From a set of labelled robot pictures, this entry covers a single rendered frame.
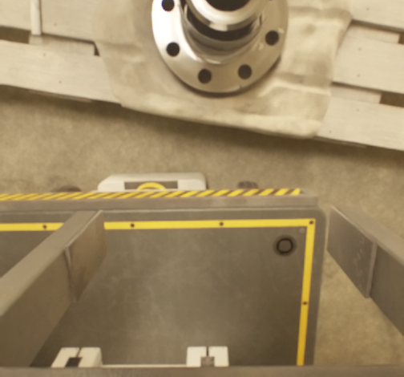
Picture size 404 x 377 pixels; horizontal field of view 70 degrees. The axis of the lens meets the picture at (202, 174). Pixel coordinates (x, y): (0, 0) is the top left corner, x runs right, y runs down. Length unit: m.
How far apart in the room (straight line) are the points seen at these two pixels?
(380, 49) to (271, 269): 0.51
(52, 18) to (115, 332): 0.66
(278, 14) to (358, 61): 0.21
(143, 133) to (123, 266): 0.39
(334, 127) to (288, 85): 0.14
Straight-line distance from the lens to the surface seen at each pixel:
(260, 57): 0.62
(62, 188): 0.81
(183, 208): 0.52
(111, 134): 0.85
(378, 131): 0.76
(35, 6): 0.75
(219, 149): 0.81
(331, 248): 0.17
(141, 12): 0.66
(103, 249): 0.17
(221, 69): 0.61
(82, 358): 0.71
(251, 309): 0.62
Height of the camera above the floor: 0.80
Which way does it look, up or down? 76 degrees down
